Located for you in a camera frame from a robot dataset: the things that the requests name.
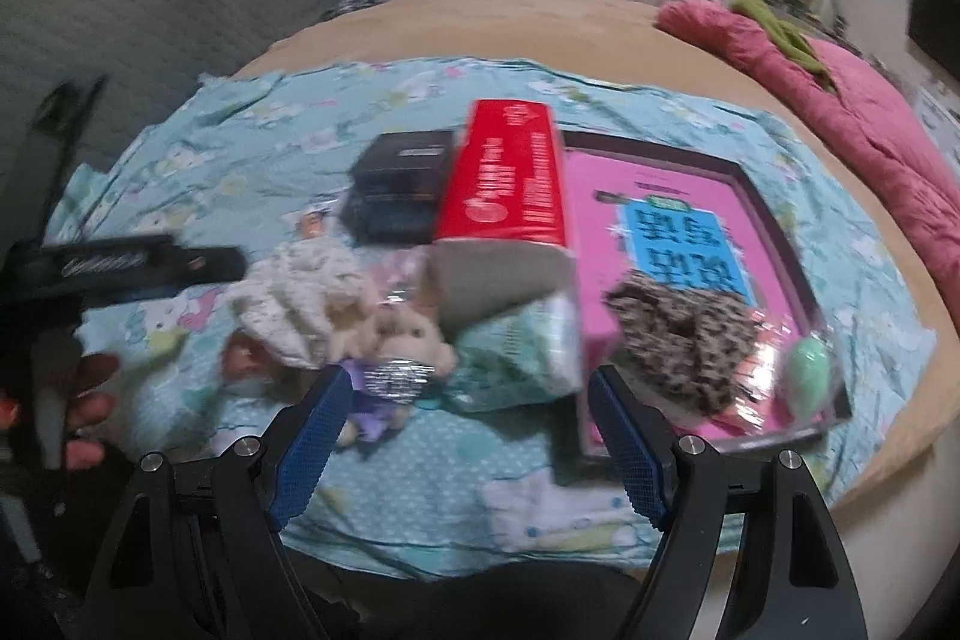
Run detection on teal tissue pack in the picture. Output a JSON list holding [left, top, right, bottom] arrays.
[[450, 295, 582, 412]]

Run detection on dark cardboard box tray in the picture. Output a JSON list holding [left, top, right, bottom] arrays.
[[559, 130, 852, 461]]

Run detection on green sponge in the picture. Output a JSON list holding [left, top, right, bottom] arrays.
[[780, 325, 837, 427]]

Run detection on black device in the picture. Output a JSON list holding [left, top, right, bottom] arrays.
[[750, 0, 826, 22]]

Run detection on small black box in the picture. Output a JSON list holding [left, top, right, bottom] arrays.
[[341, 130, 458, 247]]

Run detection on peach pink sponge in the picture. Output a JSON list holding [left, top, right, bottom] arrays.
[[221, 329, 282, 386]]

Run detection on white patterned cloth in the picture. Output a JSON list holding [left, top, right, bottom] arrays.
[[232, 239, 372, 371]]

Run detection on light blue printed blanket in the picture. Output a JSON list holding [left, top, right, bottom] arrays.
[[45, 56, 938, 570]]

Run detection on pink book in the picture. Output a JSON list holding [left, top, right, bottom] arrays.
[[562, 152, 822, 453]]

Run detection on pink quilt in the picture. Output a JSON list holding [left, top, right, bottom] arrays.
[[656, 0, 960, 304]]

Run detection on green cloth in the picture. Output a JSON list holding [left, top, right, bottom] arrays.
[[731, 0, 837, 90]]

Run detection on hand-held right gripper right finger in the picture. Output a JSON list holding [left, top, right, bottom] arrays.
[[589, 366, 867, 640]]

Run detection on leopard print scrunchie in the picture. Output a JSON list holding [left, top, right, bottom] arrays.
[[604, 269, 762, 412]]

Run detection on red tissue box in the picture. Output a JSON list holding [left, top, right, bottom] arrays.
[[431, 98, 578, 341]]

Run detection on beige bed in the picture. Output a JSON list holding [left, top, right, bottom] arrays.
[[229, 0, 960, 513]]

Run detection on person's left hand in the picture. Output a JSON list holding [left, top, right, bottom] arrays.
[[64, 351, 122, 471]]

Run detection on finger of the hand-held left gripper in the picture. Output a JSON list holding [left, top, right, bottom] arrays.
[[172, 246, 248, 285], [15, 76, 110, 247]]

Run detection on dark floral cloth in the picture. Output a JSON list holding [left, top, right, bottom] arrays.
[[322, 0, 398, 20]]

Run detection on plush bear purple dress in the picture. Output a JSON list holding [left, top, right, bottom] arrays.
[[330, 359, 406, 450]]

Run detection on plush bear silver dress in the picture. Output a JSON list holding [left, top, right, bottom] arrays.
[[352, 299, 460, 405]]

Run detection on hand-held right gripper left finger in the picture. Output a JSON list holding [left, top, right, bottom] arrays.
[[82, 366, 353, 640]]

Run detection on black wall television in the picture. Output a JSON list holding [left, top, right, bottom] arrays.
[[907, 0, 960, 67]]

